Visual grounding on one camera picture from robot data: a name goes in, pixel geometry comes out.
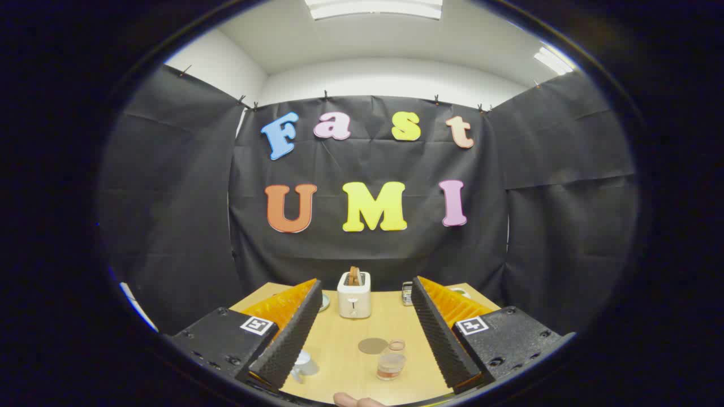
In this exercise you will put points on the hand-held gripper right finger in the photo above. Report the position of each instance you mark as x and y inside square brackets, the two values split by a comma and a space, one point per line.
[441, 339]

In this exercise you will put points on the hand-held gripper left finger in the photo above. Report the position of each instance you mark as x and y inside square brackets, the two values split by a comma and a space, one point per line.
[291, 345]

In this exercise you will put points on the white cup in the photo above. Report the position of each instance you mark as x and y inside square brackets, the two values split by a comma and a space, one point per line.
[305, 364]

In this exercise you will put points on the clear plastic juice bottle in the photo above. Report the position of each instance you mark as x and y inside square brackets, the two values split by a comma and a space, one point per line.
[390, 364]

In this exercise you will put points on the round brown coaster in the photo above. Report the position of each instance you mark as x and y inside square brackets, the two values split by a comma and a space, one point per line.
[370, 346]

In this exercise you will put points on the wooden table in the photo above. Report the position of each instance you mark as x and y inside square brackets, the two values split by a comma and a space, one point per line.
[339, 350]

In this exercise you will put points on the white divided condiment tray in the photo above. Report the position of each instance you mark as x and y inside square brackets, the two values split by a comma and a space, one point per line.
[461, 292]

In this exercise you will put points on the pale green plate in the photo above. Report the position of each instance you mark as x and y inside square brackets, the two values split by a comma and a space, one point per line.
[324, 302]

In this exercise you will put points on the white toaster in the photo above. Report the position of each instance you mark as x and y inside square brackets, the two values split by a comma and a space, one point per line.
[353, 302]

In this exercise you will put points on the brown toast slice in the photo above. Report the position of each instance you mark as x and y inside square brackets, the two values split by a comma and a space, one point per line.
[354, 277]

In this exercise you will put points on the ceiling light panel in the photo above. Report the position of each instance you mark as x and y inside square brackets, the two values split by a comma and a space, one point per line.
[554, 61]
[373, 8]

